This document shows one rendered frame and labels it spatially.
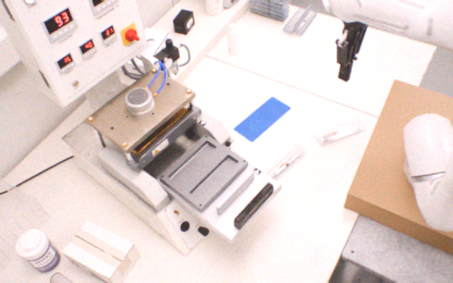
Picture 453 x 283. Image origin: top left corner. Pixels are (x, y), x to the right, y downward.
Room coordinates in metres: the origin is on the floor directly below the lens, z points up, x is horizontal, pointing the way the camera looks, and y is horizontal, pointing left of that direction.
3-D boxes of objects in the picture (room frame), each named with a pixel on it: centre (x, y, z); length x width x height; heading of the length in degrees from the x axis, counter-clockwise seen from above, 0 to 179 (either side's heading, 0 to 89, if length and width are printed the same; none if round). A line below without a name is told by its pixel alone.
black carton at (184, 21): (1.65, 0.13, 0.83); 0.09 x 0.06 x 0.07; 152
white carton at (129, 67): (1.46, 0.29, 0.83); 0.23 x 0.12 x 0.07; 156
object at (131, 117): (0.92, 0.24, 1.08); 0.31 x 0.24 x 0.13; 134
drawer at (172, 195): (0.69, 0.04, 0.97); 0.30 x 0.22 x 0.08; 44
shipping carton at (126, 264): (0.59, 0.41, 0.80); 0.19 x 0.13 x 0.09; 54
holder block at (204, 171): (0.72, 0.07, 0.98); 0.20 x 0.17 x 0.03; 134
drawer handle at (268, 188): (0.59, -0.06, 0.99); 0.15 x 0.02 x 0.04; 134
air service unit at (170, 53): (1.13, 0.17, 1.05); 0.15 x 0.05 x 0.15; 134
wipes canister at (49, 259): (0.60, 0.59, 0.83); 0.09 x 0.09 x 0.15
